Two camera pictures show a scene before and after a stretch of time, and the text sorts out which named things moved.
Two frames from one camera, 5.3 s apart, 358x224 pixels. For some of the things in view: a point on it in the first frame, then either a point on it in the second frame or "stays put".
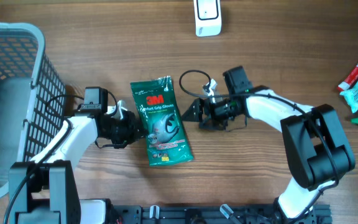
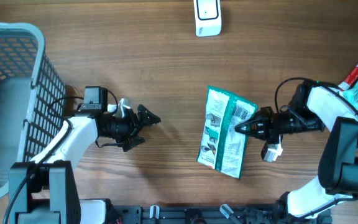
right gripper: x=199 y=103 to x=267 y=126
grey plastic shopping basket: x=22 y=100 stays put
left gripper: x=135 y=132 stays put
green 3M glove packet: x=166 y=140 to x=223 y=147
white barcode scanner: x=208 y=17 stays put
